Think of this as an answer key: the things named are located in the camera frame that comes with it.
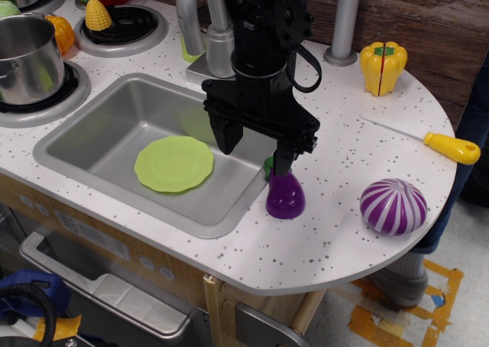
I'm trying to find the silver oven door handle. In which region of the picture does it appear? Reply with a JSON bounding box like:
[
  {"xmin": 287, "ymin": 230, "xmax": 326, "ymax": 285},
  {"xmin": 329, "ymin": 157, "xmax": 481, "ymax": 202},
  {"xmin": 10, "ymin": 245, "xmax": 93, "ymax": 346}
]
[{"xmin": 20, "ymin": 232, "xmax": 199, "ymax": 346}]

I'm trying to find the grey support pole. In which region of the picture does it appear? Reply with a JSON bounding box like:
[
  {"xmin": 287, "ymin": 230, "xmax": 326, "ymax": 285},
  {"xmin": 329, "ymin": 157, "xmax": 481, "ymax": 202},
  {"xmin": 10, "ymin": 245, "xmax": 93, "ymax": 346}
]
[{"xmin": 324, "ymin": 0, "xmax": 360, "ymax": 66}]

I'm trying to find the orange toy pumpkin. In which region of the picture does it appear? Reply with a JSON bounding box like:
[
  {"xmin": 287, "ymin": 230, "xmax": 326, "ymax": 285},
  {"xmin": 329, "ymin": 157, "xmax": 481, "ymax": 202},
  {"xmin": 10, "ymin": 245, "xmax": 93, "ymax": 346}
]
[{"xmin": 45, "ymin": 15, "xmax": 76, "ymax": 55}]

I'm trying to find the black cable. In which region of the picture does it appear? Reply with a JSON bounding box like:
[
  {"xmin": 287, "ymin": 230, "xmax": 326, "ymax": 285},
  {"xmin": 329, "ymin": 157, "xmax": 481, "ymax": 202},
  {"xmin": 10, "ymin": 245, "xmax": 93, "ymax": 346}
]
[{"xmin": 0, "ymin": 282, "xmax": 58, "ymax": 342}]

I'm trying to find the grey toy sink basin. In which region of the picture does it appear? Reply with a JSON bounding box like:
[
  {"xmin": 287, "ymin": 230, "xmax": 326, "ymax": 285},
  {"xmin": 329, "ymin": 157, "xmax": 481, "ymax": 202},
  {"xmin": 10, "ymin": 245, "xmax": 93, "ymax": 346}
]
[{"xmin": 34, "ymin": 73, "xmax": 276, "ymax": 238}]

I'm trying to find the black stove burner rear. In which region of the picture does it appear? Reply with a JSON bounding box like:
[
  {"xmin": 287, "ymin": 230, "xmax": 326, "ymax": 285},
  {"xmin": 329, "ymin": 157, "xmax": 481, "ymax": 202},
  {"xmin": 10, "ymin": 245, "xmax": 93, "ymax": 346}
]
[{"xmin": 75, "ymin": 5, "xmax": 168, "ymax": 58}]

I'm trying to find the yellow toy bell pepper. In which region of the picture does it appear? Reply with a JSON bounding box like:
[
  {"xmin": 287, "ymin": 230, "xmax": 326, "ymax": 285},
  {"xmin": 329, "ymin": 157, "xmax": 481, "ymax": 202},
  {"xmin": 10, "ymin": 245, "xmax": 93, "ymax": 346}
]
[{"xmin": 359, "ymin": 41, "xmax": 408, "ymax": 96}]

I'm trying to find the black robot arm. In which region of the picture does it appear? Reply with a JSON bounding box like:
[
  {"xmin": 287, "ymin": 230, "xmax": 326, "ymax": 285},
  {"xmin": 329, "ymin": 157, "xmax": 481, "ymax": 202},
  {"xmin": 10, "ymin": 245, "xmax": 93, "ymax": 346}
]
[{"xmin": 202, "ymin": 0, "xmax": 322, "ymax": 176}]

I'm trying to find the black stove burner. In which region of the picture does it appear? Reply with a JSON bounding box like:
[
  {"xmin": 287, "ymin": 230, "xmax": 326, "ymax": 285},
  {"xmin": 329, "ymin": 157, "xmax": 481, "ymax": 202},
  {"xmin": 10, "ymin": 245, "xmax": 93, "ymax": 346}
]
[
  {"xmin": 75, "ymin": 5, "xmax": 168, "ymax": 58},
  {"xmin": 1, "ymin": 61, "xmax": 91, "ymax": 128}
]

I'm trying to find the purple toy eggplant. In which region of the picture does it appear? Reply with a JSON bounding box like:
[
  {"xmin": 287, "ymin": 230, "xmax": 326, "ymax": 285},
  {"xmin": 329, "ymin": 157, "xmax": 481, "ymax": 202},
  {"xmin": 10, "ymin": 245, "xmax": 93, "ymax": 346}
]
[{"xmin": 264, "ymin": 157, "xmax": 306, "ymax": 219}]

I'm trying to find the purple striped toy onion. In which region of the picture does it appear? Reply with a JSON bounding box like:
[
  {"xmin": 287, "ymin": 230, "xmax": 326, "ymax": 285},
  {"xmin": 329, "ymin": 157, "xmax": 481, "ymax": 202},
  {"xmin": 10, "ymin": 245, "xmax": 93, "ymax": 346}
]
[{"xmin": 360, "ymin": 178, "xmax": 428, "ymax": 236}]

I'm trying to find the yellow handled toy knife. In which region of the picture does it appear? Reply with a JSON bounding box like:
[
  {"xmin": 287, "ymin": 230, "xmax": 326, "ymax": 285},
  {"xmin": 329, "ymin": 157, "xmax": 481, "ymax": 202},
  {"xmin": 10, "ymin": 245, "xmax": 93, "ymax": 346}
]
[{"xmin": 360, "ymin": 114, "xmax": 481, "ymax": 165}]

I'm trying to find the grey sneaker shoe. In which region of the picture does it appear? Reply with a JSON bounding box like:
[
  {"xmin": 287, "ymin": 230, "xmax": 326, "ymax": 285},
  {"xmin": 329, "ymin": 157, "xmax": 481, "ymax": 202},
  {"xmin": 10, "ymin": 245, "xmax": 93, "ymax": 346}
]
[{"xmin": 368, "ymin": 252, "xmax": 428, "ymax": 307}]

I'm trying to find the silver toy faucet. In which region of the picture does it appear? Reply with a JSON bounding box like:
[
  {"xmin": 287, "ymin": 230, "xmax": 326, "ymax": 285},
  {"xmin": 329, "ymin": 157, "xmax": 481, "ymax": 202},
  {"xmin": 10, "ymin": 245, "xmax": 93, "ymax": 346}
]
[{"xmin": 176, "ymin": 0, "xmax": 235, "ymax": 85}]

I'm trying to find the steel cooking pot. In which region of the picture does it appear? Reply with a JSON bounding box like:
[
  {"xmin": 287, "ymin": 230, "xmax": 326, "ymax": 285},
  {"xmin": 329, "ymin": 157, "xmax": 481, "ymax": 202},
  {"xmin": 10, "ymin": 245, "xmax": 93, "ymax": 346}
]
[{"xmin": 1, "ymin": 15, "xmax": 65, "ymax": 105}]

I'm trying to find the black stove burner front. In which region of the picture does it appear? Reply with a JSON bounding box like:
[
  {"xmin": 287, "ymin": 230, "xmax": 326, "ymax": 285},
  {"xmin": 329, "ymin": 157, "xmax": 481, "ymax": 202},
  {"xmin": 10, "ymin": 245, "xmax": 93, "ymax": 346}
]
[{"xmin": 1, "ymin": 61, "xmax": 91, "ymax": 128}]

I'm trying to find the green plastic plate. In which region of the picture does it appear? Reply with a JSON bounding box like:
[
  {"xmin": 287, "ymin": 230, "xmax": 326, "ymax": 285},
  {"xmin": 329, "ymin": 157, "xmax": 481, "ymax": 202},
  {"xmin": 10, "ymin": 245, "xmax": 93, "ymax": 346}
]
[{"xmin": 134, "ymin": 136, "xmax": 215, "ymax": 193}]

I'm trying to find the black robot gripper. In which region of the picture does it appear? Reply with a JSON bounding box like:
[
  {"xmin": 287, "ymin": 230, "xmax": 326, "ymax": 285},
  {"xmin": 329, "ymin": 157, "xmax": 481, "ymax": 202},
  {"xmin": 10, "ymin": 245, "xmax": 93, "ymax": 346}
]
[{"xmin": 202, "ymin": 73, "xmax": 320, "ymax": 176}]

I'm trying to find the green toy cabbage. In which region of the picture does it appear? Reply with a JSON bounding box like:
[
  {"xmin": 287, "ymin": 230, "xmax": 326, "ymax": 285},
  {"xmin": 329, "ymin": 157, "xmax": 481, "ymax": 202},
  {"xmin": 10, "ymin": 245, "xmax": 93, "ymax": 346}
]
[{"xmin": 0, "ymin": 0, "xmax": 21, "ymax": 18}]

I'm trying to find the yellow toy corn cob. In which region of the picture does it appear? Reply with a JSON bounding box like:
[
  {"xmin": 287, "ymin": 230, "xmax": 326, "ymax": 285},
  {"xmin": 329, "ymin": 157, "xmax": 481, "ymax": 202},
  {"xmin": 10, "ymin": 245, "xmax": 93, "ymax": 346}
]
[{"xmin": 85, "ymin": 0, "xmax": 112, "ymax": 31}]

